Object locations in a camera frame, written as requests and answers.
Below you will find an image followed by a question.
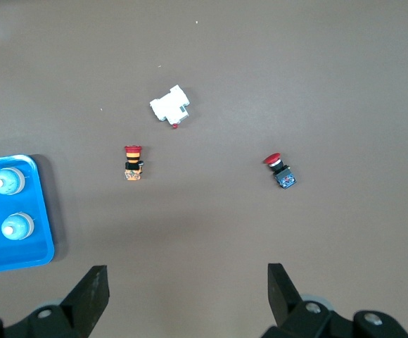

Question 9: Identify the light blue call bell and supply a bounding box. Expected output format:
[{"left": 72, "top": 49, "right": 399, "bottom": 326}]
[
  {"left": 0, "top": 166, "right": 27, "bottom": 196},
  {"left": 0, "top": 211, "right": 36, "bottom": 242}
]

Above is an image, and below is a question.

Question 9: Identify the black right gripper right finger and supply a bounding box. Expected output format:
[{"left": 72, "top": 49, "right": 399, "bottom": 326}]
[{"left": 262, "top": 263, "right": 408, "bottom": 338}]

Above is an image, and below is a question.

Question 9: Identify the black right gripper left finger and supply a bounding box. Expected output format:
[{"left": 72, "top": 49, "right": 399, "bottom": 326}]
[{"left": 0, "top": 265, "right": 110, "bottom": 338}]

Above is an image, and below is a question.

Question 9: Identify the white circuit breaker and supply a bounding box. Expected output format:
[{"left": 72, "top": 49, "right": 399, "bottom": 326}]
[{"left": 149, "top": 84, "right": 191, "bottom": 130}]

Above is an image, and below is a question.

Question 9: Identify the red mushroom push button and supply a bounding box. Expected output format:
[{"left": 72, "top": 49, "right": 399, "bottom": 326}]
[{"left": 262, "top": 152, "right": 297, "bottom": 190}]

